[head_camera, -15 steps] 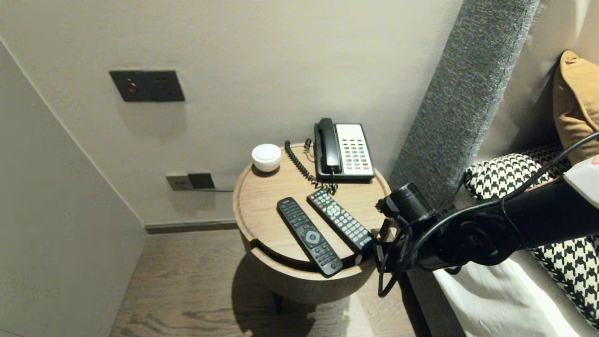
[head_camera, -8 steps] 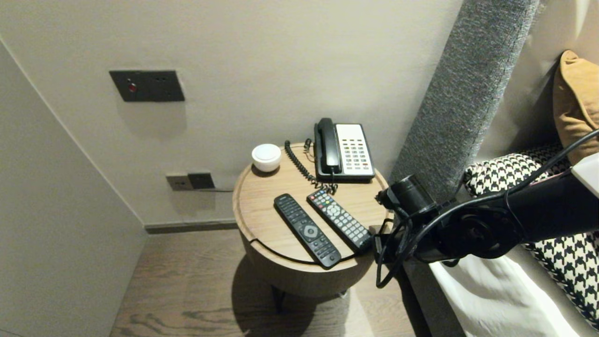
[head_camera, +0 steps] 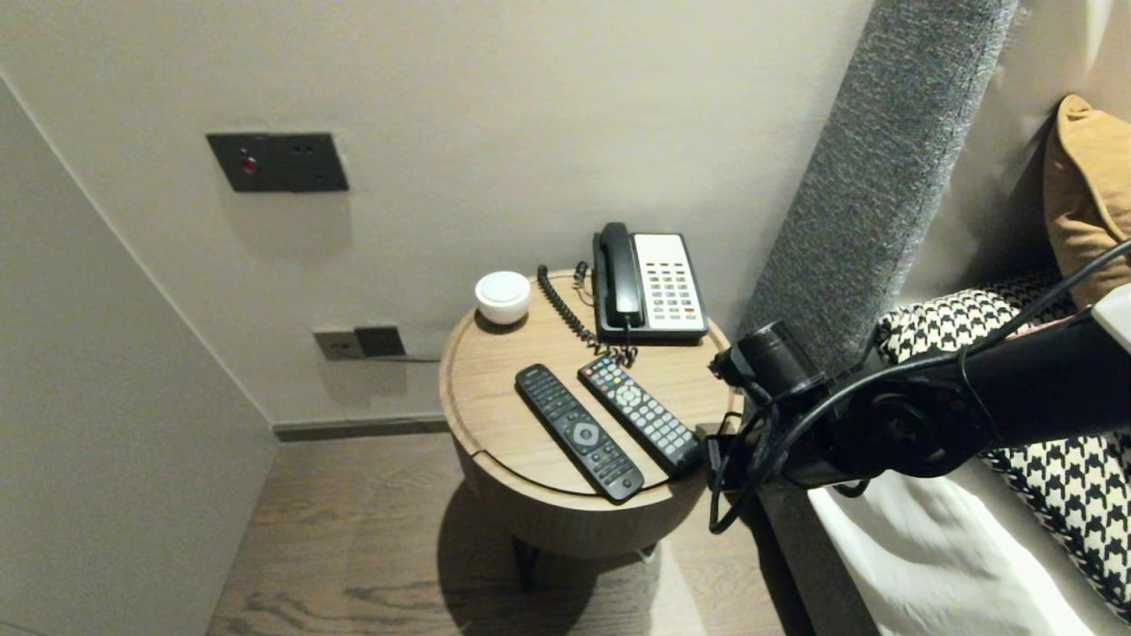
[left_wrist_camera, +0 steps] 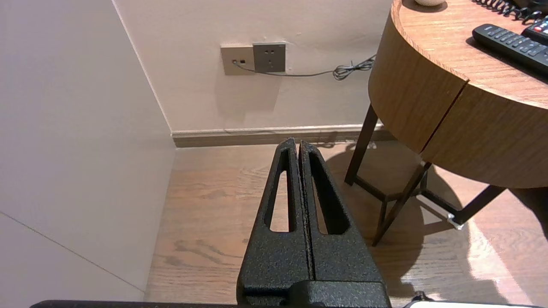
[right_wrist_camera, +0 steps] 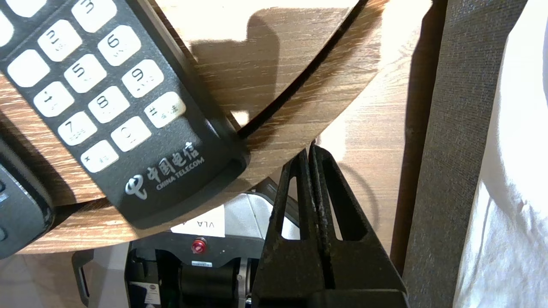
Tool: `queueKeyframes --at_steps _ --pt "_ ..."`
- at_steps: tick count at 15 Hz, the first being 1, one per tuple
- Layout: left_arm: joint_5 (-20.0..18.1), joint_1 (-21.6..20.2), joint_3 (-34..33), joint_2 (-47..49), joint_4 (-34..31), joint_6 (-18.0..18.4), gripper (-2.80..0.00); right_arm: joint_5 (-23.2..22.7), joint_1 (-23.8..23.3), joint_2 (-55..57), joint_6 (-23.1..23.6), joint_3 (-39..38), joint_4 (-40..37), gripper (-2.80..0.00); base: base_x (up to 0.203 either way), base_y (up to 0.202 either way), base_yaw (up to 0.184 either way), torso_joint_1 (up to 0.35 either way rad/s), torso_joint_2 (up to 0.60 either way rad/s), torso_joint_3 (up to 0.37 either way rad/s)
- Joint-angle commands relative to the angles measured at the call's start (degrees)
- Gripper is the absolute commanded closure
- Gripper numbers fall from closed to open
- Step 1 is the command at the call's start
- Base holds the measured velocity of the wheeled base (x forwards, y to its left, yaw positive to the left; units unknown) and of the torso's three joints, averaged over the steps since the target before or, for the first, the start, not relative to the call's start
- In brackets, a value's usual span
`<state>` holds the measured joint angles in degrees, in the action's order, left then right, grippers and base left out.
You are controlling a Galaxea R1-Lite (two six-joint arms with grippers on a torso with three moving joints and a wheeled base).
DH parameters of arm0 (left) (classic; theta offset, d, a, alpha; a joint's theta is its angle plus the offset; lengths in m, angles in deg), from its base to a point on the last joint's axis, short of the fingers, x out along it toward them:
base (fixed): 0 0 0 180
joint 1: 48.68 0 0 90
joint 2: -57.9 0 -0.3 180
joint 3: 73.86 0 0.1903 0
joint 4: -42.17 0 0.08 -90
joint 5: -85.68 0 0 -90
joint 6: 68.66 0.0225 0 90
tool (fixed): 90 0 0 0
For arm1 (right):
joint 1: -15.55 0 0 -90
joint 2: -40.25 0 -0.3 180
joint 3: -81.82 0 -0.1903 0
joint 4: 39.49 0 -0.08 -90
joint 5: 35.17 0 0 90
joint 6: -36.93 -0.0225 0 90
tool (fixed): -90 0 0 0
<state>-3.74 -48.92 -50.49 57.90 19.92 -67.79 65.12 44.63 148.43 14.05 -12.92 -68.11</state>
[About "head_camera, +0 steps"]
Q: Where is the dark wall socket panel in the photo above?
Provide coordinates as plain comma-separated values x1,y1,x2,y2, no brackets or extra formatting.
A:
205,132,350,193

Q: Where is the black telephone handset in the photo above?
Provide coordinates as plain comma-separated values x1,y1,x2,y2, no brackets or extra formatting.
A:
595,222,647,329

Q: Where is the black white houndstooth pillow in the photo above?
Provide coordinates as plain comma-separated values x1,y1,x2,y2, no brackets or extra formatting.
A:
877,269,1131,619

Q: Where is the round wooden nightstand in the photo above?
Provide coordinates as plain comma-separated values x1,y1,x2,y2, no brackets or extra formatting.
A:
439,268,746,593

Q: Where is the beige padded headboard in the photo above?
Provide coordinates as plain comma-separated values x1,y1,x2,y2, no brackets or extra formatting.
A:
901,0,1131,306

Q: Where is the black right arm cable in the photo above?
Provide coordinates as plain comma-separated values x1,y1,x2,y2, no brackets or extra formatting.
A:
707,238,1131,535

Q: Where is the grey fabric headboard panel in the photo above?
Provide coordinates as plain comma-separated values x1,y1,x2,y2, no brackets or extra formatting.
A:
738,0,1021,416

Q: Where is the black remote with grey ring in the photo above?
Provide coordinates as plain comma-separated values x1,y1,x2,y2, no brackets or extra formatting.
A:
515,363,645,504

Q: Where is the mustard yellow pillow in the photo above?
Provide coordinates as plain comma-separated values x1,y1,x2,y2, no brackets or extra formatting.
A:
1044,95,1131,310

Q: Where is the grey and black wall outlet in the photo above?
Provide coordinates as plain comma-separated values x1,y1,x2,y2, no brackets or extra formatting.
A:
313,326,407,361

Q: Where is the black white desk telephone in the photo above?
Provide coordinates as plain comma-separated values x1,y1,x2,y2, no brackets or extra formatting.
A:
592,232,710,345

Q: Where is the white bed sheet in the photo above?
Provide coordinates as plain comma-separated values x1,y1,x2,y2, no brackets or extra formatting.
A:
806,455,1131,636

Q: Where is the black remote with coloured buttons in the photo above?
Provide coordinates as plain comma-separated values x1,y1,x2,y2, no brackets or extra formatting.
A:
578,356,705,480

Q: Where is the grey fabric bed base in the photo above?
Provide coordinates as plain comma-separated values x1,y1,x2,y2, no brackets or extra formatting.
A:
751,481,877,636

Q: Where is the wooden baseboard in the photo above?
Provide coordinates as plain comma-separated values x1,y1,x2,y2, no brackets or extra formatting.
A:
272,415,452,443

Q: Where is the black coiled telephone cord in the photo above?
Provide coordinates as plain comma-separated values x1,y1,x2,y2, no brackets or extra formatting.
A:
538,262,642,369

